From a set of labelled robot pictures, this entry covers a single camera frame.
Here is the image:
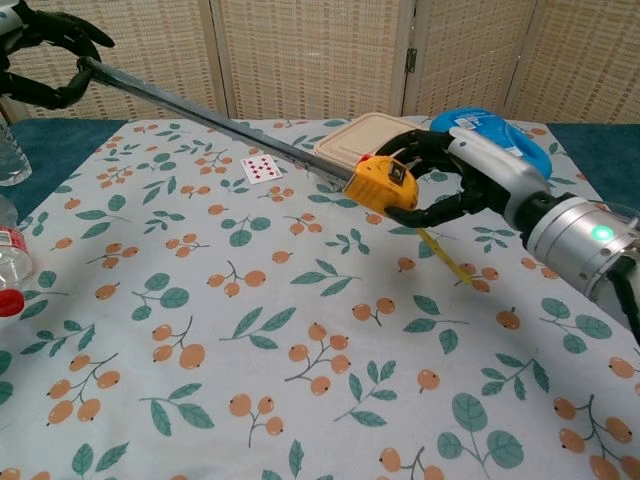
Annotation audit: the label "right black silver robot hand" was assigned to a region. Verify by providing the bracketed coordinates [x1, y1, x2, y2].
[377, 127, 551, 229]

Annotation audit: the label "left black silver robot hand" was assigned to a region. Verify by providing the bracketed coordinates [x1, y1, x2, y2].
[0, 0, 116, 112]

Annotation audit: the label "yellow tape measure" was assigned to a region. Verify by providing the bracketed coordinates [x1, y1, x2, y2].
[77, 56, 474, 287]

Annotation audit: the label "blue pump detergent bottle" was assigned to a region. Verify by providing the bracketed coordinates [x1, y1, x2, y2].
[430, 105, 554, 184]

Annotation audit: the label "teal table cover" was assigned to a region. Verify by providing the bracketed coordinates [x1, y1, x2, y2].
[0, 118, 640, 221]

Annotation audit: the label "clear bottle white cap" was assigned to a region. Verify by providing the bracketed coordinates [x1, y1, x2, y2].
[0, 112, 33, 188]

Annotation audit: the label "beige lidded lunch box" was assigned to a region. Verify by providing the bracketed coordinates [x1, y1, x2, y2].
[313, 112, 430, 172]

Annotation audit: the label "woven folding screen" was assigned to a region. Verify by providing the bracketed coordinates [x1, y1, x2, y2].
[0, 0, 640, 126]

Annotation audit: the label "crushed bottle red cap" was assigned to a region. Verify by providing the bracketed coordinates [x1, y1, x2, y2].
[0, 194, 36, 319]

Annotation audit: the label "red diamonds playing card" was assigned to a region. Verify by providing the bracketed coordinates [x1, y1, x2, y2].
[239, 153, 284, 185]

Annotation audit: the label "floral tablecloth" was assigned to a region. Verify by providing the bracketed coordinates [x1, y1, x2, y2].
[0, 115, 640, 480]

